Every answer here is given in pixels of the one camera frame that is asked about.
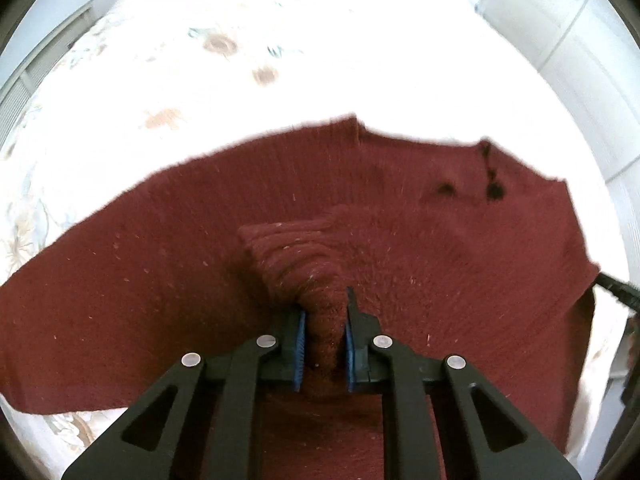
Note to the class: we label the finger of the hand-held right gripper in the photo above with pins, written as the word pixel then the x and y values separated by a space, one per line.
pixel 620 287

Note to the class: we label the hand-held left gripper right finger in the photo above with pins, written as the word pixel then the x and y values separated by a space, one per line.
pixel 348 355

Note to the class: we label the floral white bed sheet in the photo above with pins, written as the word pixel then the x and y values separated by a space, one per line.
pixel 200 85

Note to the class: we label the maroon knit sweater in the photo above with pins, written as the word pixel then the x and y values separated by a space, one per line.
pixel 150 285

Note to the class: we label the white wardrobe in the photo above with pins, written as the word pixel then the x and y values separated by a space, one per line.
pixel 550 25

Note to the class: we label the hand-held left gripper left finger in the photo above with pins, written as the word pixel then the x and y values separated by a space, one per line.
pixel 300 351

